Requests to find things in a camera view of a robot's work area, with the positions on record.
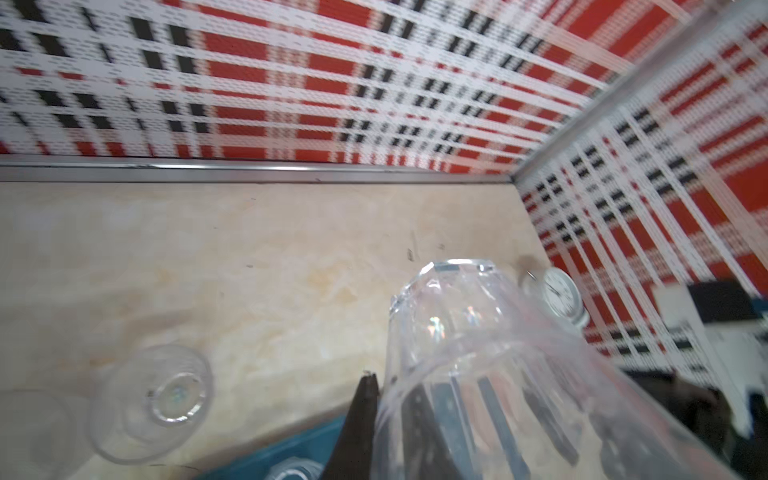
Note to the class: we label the clear faceted cup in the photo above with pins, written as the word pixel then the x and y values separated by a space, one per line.
pixel 295 468

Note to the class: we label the white analog alarm clock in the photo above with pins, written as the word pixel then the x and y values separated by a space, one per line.
pixel 556 295

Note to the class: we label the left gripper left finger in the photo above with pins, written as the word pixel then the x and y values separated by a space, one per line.
pixel 352 455

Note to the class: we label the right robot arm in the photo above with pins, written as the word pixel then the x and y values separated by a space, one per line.
pixel 718 387

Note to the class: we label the clear cup beside frosted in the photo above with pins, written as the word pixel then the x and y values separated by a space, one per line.
pixel 150 405

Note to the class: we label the teal plastic tray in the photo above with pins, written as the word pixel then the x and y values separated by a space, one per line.
pixel 316 443

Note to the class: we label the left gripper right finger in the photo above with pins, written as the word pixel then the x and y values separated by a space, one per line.
pixel 426 455

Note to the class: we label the frosted clear plastic cup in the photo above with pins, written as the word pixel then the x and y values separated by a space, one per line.
pixel 42 435

